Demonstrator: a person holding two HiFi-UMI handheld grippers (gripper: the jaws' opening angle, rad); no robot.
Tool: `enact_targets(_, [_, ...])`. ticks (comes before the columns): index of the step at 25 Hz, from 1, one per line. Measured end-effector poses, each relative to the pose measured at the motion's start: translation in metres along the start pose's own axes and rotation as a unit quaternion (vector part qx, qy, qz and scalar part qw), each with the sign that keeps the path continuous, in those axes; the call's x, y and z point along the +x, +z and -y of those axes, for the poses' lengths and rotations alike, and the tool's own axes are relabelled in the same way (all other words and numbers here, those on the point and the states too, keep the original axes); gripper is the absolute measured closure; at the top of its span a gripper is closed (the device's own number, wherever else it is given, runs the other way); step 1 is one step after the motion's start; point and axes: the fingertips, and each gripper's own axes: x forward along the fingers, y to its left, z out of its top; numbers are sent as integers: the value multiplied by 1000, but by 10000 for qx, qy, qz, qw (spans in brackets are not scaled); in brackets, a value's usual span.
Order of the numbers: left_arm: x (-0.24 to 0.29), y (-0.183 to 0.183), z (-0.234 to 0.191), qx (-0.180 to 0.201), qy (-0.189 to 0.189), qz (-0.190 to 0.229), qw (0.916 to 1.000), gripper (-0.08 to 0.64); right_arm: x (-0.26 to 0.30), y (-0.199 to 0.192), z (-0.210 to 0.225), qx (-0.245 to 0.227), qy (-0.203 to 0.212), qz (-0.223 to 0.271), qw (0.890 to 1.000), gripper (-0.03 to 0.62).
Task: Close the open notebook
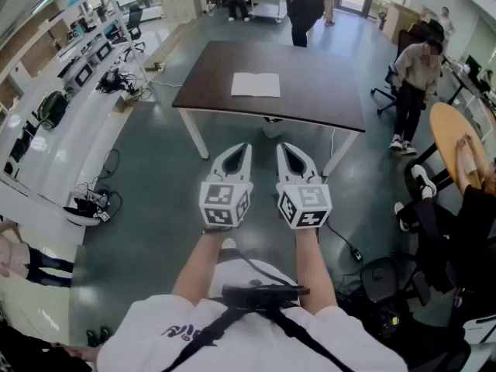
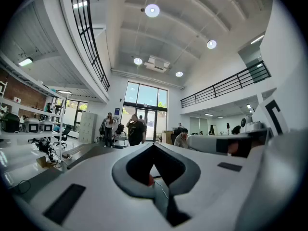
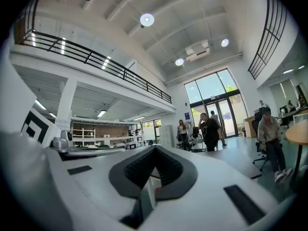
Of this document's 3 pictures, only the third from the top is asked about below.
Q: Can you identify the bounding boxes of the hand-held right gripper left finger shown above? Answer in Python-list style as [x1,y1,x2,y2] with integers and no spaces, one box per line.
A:
[45,145,157,231]

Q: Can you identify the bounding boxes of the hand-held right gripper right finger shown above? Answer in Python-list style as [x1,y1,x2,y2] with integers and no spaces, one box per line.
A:
[141,145,281,231]

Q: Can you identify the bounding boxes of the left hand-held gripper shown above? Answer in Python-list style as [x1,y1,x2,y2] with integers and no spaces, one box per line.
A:
[20,107,127,159]

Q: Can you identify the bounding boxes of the white shelf rack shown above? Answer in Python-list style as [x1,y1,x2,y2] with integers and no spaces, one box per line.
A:
[70,116,143,149]

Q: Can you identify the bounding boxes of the white platform cart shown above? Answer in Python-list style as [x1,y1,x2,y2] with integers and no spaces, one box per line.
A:
[189,126,206,152]

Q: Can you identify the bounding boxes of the grey lockers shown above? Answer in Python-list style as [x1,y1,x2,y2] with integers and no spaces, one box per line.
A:
[159,124,175,148]

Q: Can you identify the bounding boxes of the cardboard box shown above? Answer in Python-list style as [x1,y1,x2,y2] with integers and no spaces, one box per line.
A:
[243,115,259,139]

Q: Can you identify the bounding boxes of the long black balcony railing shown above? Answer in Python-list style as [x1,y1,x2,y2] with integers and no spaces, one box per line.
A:
[13,0,173,105]

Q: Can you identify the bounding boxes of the black office chair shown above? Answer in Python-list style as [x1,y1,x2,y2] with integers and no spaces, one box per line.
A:
[251,110,284,172]

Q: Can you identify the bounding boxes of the glass entrance door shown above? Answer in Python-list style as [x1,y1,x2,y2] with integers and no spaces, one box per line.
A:
[183,68,249,139]

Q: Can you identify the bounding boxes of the round wooden table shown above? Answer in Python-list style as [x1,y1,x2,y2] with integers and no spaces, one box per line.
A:
[285,118,308,190]

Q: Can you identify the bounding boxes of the white ceiling air conditioner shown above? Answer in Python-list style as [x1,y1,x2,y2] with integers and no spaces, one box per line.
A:
[184,39,210,63]

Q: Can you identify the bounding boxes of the short black balcony railing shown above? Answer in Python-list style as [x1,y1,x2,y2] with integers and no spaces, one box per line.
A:
[247,0,289,81]

